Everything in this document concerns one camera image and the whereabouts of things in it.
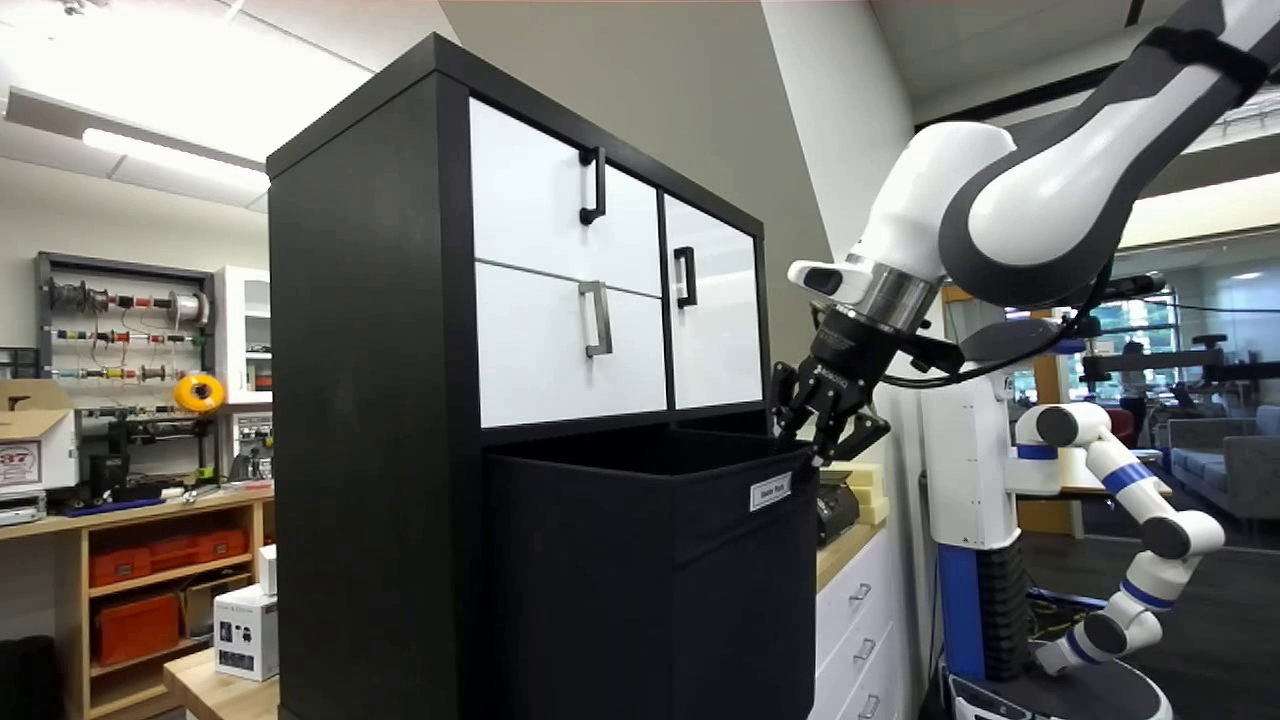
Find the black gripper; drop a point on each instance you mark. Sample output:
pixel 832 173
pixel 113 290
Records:
pixel 851 355

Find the black fabric drawer bin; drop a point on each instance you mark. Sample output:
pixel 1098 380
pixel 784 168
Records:
pixel 640 584

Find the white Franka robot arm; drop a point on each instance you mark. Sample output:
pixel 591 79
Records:
pixel 1067 201

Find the white counter drawer unit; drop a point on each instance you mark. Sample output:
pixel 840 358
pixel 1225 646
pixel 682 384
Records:
pixel 861 642

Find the black device on counter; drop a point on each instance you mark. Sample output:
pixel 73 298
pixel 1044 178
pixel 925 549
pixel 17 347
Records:
pixel 832 506

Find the yellow foam block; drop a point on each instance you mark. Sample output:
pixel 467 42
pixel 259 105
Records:
pixel 873 492

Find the white and blue mobile robot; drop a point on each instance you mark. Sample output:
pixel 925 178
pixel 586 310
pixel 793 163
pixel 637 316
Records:
pixel 971 464

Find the black cabinet shelf unit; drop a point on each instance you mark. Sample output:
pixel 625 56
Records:
pixel 373 400

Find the small white box device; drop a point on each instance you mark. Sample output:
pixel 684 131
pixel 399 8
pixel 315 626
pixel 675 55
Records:
pixel 245 629

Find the yellow spool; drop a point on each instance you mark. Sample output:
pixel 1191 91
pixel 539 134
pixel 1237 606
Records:
pixel 200 395

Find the low wooden table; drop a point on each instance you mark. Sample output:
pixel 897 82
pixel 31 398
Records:
pixel 223 690

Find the flat red toolbox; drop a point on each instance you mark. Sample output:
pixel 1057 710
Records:
pixel 164 549

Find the tall red toolbox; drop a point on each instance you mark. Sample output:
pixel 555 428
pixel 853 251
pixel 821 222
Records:
pixel 138 626

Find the wooden workbench shelf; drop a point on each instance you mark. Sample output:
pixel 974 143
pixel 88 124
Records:
pixel 73 584

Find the white cardboard box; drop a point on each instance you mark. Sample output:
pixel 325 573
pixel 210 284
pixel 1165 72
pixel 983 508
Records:
pixel 34 454

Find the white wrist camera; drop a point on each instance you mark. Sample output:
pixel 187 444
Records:
pixel 824 276

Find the white wall shelf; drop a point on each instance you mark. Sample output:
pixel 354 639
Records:
pixel 249 332

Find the grey tool wall rack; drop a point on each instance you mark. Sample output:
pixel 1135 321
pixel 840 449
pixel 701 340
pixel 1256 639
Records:
pixel 121 332

